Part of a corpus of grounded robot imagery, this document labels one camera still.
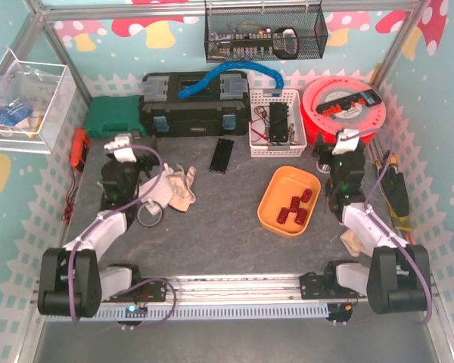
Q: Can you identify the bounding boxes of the white peg base plate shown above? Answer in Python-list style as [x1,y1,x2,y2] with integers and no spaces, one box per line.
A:
[139,171,173,216]

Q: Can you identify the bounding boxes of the white leather work glove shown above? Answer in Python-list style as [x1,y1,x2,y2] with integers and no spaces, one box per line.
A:
[166,164,197,213]

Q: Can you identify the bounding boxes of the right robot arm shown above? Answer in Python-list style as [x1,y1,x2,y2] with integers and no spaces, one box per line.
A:
[313,129,433,321]

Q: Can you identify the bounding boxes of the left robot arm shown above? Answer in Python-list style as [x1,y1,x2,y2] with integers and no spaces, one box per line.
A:
[37,133,163,321]

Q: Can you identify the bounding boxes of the red filament spool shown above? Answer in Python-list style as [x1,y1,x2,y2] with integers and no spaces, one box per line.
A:
[300,76,387,147]

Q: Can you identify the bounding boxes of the orange multimeter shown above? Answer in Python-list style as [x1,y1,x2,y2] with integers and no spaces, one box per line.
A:
[70,129,91,172]

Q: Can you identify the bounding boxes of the green plastic tool case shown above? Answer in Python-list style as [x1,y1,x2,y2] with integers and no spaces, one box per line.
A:
[84,95,147,138]

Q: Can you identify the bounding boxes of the black terminal strip orange levers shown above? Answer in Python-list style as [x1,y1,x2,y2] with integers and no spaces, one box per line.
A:
[316,89,382,116]

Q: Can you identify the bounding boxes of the orange plastic tray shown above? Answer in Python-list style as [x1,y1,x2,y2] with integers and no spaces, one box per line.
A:
[257,166,322,237]

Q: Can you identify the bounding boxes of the black power module in basket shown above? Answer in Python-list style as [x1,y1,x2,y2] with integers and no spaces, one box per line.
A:
[269,102,288,143]

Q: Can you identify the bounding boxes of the beige cloth glove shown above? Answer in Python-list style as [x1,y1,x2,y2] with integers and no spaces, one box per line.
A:
[340,229,372,257]

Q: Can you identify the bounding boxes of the white slotted plastic basket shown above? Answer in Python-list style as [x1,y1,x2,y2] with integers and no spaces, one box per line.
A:
[248,89,307,158]

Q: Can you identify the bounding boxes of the black aluminium extrusion bar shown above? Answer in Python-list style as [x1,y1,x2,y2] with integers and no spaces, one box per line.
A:
[209,138,234,174]

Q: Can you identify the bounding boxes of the black plastic toolbox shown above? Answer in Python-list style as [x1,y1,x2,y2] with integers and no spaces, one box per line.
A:
[138,70,251,138]

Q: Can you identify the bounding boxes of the blue white knit glove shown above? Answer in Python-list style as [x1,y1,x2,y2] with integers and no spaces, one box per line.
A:
[0,100,33,127]

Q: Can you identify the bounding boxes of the solder wire spool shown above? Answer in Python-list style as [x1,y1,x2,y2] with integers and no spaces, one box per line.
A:
[316,160,330,174]

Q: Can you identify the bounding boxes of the yellow handled screwdriver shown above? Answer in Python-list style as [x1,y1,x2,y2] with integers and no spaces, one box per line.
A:
[375,151,398,173]

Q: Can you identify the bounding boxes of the clear acrylic wall box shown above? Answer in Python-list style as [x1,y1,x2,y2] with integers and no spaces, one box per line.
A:
[0,49,76,154]

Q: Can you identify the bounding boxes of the blue corrugated hose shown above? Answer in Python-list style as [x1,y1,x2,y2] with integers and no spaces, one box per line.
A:
[178,61,285,100]

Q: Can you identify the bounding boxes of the aluminium linear rail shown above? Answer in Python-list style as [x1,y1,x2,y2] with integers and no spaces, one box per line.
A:
[103,273,367,306]

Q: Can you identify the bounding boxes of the grey slotted cable duct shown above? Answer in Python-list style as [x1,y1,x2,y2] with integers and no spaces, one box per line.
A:
[45,304,331,322]

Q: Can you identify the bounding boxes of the black wire mesh basket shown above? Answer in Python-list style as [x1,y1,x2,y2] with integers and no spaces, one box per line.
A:
[204,4,328,63]

